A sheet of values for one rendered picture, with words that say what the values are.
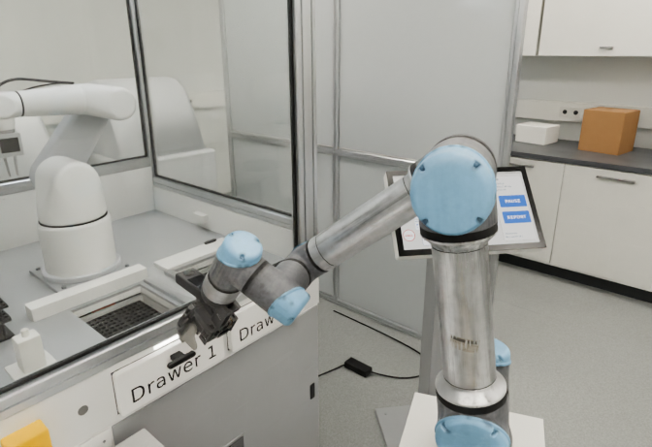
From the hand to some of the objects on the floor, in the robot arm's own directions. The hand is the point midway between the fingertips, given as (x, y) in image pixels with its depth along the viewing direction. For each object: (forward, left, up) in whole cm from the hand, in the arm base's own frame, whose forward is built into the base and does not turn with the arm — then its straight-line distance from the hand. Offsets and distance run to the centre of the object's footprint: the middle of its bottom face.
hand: (189, 332), depth 109 cm
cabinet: (+52, -28, -98) cm, 114 cm away
